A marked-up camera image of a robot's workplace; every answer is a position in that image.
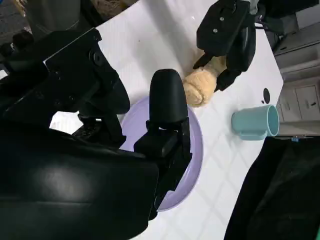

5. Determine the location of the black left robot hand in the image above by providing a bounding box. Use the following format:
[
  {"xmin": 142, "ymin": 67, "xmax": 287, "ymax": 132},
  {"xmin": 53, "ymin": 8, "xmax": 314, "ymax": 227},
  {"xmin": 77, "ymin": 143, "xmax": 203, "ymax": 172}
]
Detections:
[{"xmin": 193, "ymin": 0, "xmax": 258, "ymax": 92}]

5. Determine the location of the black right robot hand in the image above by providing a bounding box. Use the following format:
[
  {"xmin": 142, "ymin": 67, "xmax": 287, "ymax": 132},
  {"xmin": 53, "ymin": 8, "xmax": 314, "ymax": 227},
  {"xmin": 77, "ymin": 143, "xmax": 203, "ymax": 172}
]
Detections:
[{"xmin": 0, "ymin": 27, "xmax": 194, "ymax": 240}]

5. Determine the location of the pale green mug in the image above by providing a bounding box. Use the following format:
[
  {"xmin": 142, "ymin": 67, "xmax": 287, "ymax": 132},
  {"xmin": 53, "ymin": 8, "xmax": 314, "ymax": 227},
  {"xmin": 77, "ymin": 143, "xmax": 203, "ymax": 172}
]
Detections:
[{"xmin": 231, "ymin": 104, "xmax": 280, "ymax": 141}]

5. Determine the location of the grey drawer cabinet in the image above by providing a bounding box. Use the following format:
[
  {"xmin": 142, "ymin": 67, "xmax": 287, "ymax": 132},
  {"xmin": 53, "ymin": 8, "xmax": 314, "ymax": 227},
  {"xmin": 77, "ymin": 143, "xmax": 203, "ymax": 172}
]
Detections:
[{"xmin": 274, "ymin": 82, "xmax": 320, "ymax": 137}]

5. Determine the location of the lilac plate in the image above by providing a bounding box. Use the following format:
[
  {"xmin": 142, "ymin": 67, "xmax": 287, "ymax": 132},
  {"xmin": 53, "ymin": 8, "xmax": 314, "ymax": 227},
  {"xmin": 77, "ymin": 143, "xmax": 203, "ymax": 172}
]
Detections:
[{"xmin": 119, "ymin": 96, "xmax": 205, "ymax": 212}]

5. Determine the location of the grey rounded housing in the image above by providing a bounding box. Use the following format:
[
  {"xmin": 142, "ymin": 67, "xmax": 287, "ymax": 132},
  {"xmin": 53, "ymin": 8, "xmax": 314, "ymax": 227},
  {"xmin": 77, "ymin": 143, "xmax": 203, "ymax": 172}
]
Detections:
[{"xmin": 24, "ymin": 0, "xmax": 85, "ymax": 35}]

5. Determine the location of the black backdrop cloth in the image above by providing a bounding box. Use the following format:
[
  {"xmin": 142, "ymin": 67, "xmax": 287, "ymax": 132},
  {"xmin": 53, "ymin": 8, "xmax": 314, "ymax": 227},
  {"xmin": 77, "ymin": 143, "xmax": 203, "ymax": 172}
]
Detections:
[{"xmin": 223, "ymin": 136, "xmax": 320, "ymax": 240}]

